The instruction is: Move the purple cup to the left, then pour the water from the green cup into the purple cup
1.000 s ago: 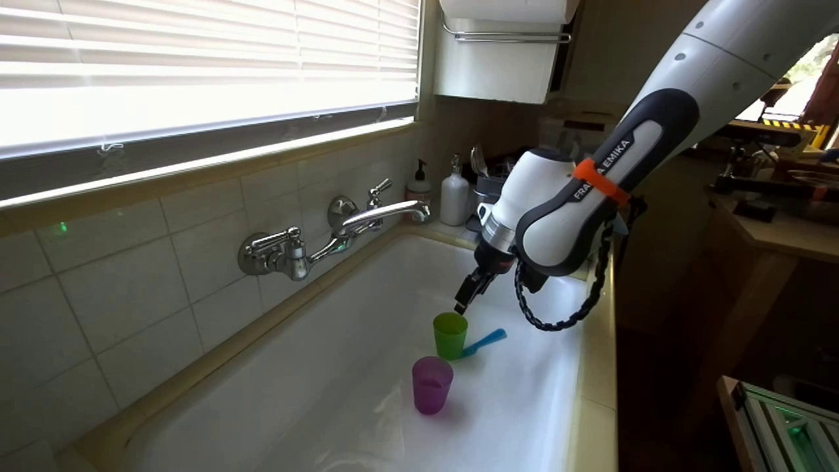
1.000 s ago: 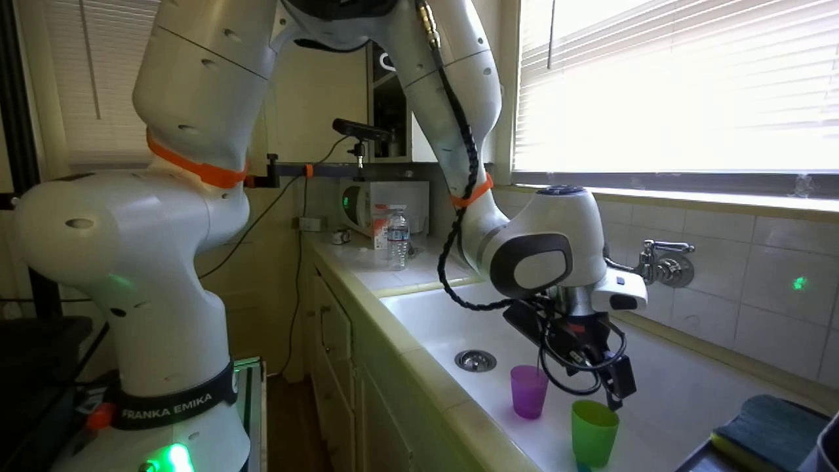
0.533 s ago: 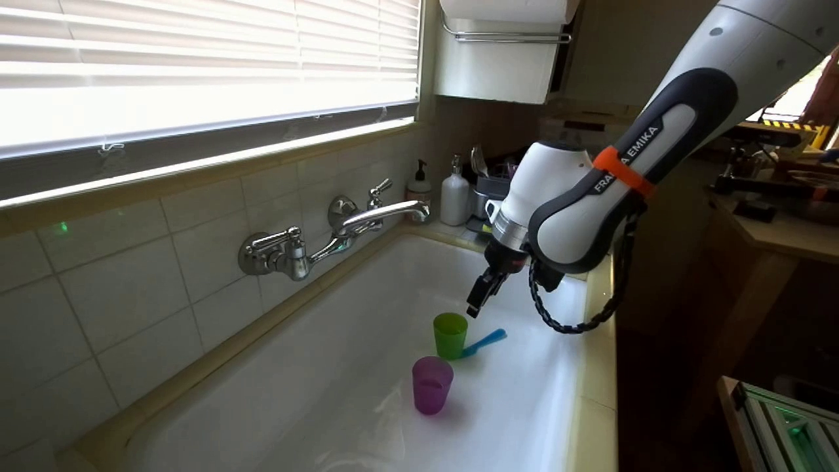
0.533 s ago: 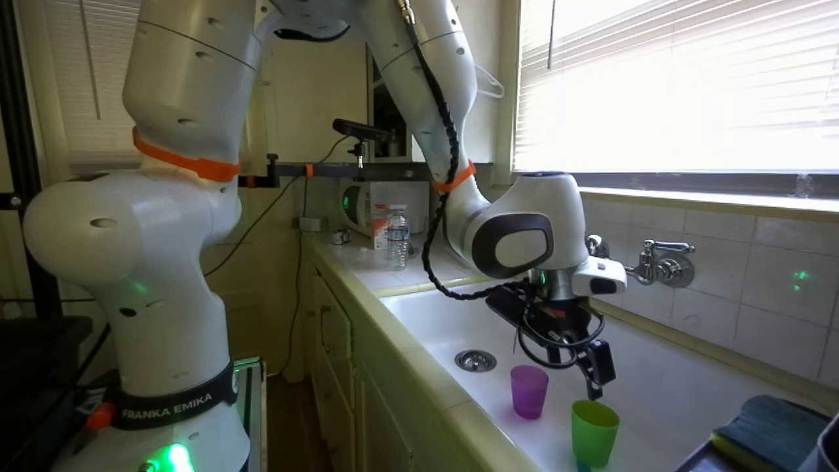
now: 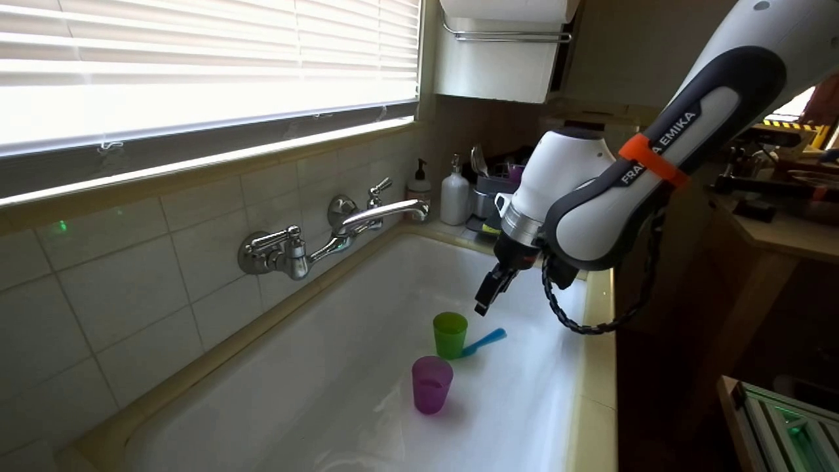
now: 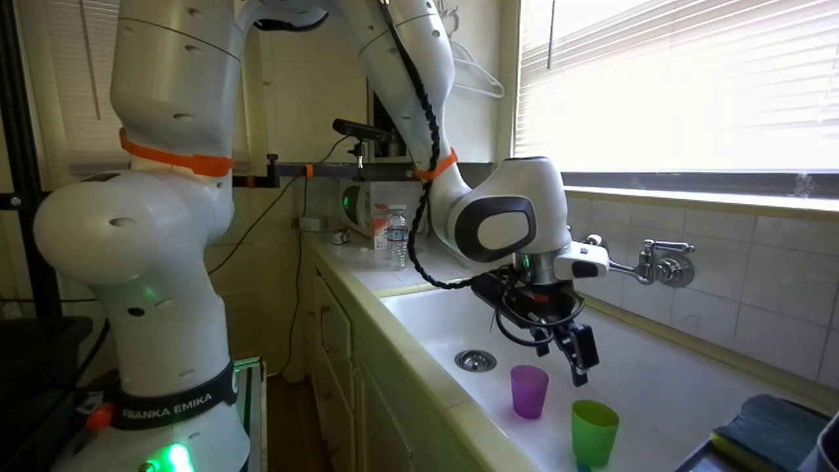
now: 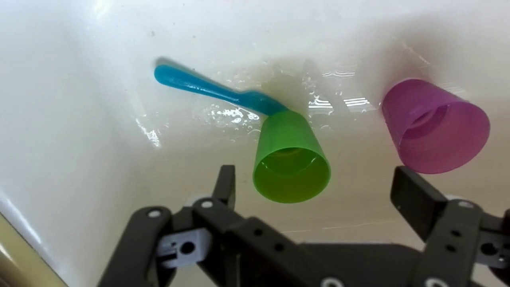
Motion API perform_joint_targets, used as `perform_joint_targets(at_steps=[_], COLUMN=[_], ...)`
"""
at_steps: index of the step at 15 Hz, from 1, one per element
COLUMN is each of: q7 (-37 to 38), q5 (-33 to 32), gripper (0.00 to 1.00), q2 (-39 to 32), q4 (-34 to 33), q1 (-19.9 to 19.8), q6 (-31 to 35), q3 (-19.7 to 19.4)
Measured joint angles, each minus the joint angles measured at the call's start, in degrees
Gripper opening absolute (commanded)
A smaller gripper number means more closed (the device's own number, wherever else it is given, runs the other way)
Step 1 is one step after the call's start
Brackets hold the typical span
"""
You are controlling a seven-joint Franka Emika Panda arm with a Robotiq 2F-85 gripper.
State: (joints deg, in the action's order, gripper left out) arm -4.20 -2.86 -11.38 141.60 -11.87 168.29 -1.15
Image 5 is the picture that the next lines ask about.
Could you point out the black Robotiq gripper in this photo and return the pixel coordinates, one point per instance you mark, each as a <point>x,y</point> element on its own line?
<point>514,254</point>

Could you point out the blue plastic spoon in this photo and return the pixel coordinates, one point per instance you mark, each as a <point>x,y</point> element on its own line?
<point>484,341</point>

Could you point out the green plastic cup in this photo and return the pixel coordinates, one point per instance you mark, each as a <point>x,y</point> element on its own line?
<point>450,334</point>

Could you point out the white soap bottle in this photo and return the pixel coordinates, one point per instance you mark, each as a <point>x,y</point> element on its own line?
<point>455,198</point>

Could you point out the chrome wall faucet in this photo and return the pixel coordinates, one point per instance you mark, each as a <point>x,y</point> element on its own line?
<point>289,250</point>

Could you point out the grey dish rack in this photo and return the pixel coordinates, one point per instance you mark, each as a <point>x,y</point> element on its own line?
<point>494,198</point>

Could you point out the purple plastic cup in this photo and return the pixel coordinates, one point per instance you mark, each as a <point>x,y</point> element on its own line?
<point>430,383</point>

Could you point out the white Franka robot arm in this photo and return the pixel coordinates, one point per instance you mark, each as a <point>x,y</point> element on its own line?
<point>665,132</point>

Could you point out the white paper towel holder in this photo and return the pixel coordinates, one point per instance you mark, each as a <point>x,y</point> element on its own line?
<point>498,54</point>

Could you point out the wooden table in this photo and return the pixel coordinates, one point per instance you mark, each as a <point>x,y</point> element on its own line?
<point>778,236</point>

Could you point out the white sink basin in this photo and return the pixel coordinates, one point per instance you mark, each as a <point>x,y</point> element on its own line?
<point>350,402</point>

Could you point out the soap dispenser with dark pump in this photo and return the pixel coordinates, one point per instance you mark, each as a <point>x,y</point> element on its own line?
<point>420,183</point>

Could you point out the metal frame with green light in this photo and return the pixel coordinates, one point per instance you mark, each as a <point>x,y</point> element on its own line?
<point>788,427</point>

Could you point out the white window blind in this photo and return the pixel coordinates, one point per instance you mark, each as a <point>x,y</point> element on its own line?
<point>210,60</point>

